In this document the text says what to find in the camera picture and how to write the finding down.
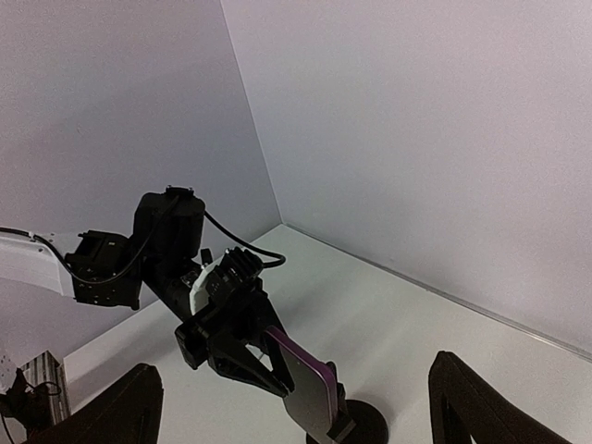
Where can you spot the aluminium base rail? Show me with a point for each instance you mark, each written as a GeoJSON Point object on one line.
{"type": "Point", "coordinates": [46, 375]}

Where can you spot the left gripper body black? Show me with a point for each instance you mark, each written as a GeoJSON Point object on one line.
{"type": "Point", "coordinates": [163, 253]}

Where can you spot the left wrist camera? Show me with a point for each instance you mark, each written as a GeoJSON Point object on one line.
{"type": "Point", "coordinates": [220, 281]}

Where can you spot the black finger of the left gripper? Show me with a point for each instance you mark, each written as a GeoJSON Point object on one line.
{"type": "Point", "coordinates": [240, 349]}

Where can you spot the black phone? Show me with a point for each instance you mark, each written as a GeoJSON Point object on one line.
{"type": "Point", "coordinates": [312, 402]}

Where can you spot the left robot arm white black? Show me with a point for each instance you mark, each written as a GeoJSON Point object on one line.
{"type": "Point", "coordinates": [39, 260]}

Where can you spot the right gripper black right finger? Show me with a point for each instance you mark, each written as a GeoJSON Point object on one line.
{"type": "Point", "coordinates": [464, 408]}

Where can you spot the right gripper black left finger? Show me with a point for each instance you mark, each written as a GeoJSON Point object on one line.
{"type": "Point", "coordinates": [128, 411]}

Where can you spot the black phone stand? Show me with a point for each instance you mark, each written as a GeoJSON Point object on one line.
{"type": "Point", "coordinates": [357, 421]}

